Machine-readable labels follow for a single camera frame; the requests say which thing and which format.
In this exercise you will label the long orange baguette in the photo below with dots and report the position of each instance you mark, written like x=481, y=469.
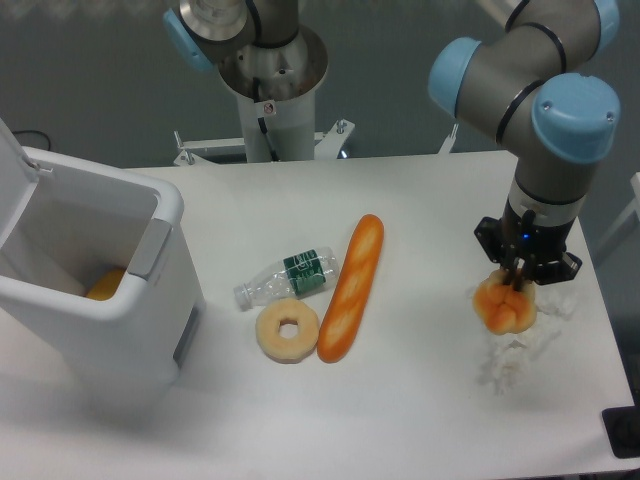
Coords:
x=346, y=309

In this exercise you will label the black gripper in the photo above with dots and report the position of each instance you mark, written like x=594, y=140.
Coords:
x=527, y=251

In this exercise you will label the black device at table edge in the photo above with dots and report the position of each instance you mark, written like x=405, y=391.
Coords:
x=622, y=426

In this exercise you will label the white frame at right edge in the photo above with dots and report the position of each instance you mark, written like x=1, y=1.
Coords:
x=621, y=227

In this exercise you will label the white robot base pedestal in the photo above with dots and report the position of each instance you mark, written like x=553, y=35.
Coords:
x=275, y=91

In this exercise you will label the white trash can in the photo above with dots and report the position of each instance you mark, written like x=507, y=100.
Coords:
x=65, y=222

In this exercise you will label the round orange bread bun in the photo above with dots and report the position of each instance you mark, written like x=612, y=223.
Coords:
x=503, y=309

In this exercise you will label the crumpled white tissue paper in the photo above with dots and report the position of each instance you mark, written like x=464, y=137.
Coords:
x=509, y=357

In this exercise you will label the clear bottle green label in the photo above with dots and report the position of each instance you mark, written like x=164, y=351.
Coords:
x=297, y=277

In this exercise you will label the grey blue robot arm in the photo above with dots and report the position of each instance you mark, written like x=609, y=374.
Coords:
x=524, y=91

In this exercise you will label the ring-shaped donut bread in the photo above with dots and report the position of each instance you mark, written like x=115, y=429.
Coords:
x=287, y=331

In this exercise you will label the yellow item inside trash can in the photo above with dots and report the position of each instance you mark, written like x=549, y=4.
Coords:
x=106, y=286

